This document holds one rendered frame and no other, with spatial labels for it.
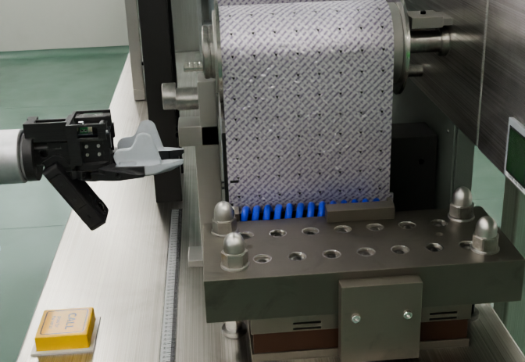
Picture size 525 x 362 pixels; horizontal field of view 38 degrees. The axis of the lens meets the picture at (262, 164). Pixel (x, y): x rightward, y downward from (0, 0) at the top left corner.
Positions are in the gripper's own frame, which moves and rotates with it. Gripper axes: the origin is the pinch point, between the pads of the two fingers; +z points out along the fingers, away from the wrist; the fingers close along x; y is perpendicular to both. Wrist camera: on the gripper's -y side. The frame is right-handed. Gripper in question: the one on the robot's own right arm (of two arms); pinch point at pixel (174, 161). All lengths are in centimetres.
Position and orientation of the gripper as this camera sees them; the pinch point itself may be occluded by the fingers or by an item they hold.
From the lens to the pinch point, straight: 108.3
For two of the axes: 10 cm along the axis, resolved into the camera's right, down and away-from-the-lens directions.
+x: -0.8, -3.5, 9.3
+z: 10.0, -0.6, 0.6
